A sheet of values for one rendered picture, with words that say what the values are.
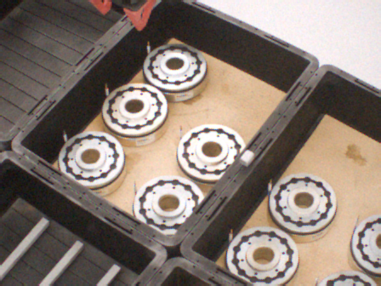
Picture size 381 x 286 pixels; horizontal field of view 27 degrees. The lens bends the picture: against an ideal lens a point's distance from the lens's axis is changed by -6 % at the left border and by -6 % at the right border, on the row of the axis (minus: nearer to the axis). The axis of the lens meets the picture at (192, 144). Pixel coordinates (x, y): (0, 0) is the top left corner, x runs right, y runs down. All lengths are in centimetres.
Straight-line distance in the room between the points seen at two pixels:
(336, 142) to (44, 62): 51
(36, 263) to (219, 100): 40
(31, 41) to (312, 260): 64
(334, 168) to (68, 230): 41
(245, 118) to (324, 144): 13
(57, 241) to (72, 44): 40
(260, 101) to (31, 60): 40
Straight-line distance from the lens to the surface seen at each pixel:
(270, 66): 132
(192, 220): 107
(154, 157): 126
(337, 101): 129
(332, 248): 118
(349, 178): 125
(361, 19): 168
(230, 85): 134
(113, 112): 128
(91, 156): 125
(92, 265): 117
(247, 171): 112
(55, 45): 144
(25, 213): 123
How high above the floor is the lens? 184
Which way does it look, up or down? 53 degrees down
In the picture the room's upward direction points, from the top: 2 degrees counter-clockwise
